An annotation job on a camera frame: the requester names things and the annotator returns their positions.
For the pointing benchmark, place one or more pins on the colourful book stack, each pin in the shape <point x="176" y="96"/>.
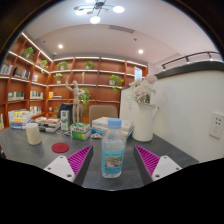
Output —
<point x="19" y="119"/>

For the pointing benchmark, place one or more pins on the wooden artist mannequin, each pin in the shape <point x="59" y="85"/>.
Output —
<point x="76" y="96"/>

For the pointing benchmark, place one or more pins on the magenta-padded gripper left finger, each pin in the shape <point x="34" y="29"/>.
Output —
<point x="63" y="166"/>

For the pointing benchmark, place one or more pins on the white and green carton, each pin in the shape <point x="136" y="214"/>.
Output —
<point x="65" y="120"/>

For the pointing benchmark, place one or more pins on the tan upholstered chair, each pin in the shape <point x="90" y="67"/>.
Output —
<point x="101" y="111"/>

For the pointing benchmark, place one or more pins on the white and pink flowers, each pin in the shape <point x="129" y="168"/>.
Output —
<point x="141" y="88"/>

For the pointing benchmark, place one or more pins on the white wall socket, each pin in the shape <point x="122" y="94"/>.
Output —
<point x="217" y="125"/>

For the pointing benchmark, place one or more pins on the wooden shelf unit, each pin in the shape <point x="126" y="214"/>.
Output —
<point x="50" y="86"/>

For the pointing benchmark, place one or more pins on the branched ceiling lamp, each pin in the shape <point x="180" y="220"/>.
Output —
<point x="97" y="9"/>

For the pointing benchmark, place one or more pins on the black track light rail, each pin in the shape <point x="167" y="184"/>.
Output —
<point x="190" y="57"/>

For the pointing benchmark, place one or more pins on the clear plastic water bottle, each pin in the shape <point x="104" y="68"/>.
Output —
<point x="113" y="156"/>

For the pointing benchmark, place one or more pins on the green and white box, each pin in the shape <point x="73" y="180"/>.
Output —
<point x="81" y="131"/>

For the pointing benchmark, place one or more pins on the dark book stack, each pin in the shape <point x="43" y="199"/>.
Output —
<point x="49" y="124"/>

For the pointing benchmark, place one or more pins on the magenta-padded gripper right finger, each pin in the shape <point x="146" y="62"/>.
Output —
<point x="156" y="165"/>

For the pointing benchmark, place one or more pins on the flat round red coaster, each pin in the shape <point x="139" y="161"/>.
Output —
<point x="60" y="147"/>

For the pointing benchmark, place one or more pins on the cream ribbed cup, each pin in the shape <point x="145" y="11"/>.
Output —
<point x="33" y="134"/>

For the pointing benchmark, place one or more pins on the white jug vase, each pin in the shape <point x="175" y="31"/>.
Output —
<point x="144" y="123"/>

